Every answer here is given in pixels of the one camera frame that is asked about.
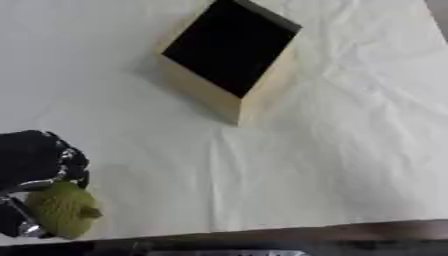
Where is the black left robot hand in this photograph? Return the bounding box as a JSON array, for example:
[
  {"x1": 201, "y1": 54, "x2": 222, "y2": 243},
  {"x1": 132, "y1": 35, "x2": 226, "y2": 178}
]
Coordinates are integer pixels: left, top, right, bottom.
[{"x1": 0, "y1": 129, "x2": 91, "y2": 239}]

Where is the green spiky toy fruit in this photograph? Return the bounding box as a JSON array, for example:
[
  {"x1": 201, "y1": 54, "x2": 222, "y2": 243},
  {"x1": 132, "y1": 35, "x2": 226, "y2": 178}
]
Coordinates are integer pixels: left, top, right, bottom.
[{"x1": 24, "y1": 180, "x2": 105, "y2": 240}]

